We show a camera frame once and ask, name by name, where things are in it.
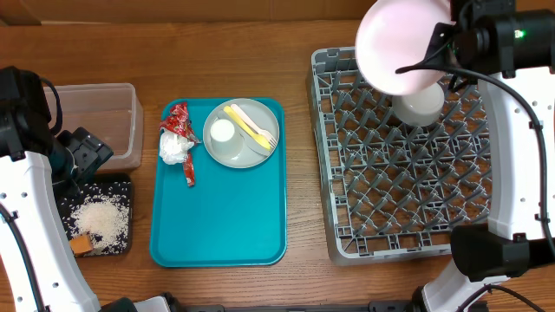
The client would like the grey dishwasher rack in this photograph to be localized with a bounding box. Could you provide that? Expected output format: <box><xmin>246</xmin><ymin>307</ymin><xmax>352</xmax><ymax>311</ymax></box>
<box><xmin>307</xmin><ymin>47</ymin><xmax>492</xmax><ymax>265</ymax></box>

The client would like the white napkin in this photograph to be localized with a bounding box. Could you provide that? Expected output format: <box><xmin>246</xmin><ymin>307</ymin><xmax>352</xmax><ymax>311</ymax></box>
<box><xmin>159</xmin><ymin>130</ymin><xmax>194</xmax><ymax>165</ymax></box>

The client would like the grey bowl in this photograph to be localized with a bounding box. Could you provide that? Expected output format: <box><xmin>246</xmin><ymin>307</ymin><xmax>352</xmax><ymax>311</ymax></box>
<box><xmin>392</xmin><ymin>83</ymin><xmax>445</xmax><ymax>127</ymax></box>

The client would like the white plastic fork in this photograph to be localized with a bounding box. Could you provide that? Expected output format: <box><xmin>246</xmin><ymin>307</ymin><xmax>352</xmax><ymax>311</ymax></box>
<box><xmin>231</xmin><ymin>104</ymin><xmax>278</xmax><ymax>148</ymax></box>

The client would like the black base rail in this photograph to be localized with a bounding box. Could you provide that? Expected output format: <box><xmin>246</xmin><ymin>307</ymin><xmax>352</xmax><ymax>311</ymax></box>
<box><xmin>169</xmin><ymin>300</ymin><xmax>421</xmax><ymax>312</ymax></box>

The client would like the red sauce sachet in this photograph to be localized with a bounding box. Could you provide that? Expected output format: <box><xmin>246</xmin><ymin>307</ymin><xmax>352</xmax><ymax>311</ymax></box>
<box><xmin>182</xmin><ymin>151</ymin><xmax>195</xmax><ymax>187</ymax></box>

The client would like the pile of rice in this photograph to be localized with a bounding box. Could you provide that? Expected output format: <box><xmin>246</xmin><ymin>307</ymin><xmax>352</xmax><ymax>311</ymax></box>
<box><xmin>62</xmin><ymin>193</ymin><xmax>132</xmax><ymax>257</ymax></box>

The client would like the red snack wrapper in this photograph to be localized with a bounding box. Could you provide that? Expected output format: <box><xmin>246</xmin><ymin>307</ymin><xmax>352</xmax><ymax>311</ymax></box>
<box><xmin>159</xmin><ymin>101</ymin><xmax>200</xmax><ymax>144</ymax></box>

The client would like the orange food piece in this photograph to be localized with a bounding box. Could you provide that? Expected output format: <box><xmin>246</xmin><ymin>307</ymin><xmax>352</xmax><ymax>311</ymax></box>
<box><xmin>69</xmin><ymin>235</ymin><xmax>94</xmax><ymax>257</ymax></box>

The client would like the grey round plate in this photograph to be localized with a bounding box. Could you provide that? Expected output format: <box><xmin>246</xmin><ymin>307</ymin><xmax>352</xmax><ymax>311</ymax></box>
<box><xmin>203</xmin><ymin>98</ymin><xmax>280</xmax><ymax>169</ymax></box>

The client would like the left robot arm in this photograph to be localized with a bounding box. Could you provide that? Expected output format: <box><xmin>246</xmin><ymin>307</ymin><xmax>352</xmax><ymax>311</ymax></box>
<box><xmin>1</xmin><ymin>67</ymin><xmax>181</xmax><ymax>312</ymax></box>

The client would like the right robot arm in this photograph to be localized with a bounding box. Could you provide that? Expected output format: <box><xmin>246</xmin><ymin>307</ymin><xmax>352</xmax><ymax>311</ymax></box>
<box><xmin>408</xmin><ymin>1</ymin><xmax>554</xmax><ymax>311</ymax></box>

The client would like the clear plastic bin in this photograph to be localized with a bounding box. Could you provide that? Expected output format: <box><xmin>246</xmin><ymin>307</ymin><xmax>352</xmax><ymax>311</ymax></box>
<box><xmin>55</xmin><ymin>83</ymin><xmax>144</xmax><ymax>172</ymax></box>

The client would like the pink round plate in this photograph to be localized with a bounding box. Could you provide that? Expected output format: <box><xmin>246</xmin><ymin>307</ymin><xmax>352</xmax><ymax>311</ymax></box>
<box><xmin>355</xmin><ymin>0</ymin><xmax>453</xmax><ymax>95</ymax></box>

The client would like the teal plastic tray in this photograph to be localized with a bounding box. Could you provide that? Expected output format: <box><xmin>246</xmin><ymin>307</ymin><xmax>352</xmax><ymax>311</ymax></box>
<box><xmin>150</xmin><ymin>98</ymin><xmax>287</xmax><ymax>268</ymax></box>

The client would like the black rectangular tray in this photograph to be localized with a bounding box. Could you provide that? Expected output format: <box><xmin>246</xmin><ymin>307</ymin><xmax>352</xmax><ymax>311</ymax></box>
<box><xmin>56</xmin><ymin>172</ymin><xmax>134</xmax><ymax>254</ymax></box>

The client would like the white paper cup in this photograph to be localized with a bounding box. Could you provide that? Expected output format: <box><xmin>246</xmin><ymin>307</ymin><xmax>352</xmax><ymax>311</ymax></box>
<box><xmin>210</xmin><ymin>119</ymin><xmax>243</xmax><ymax>159</ymax></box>

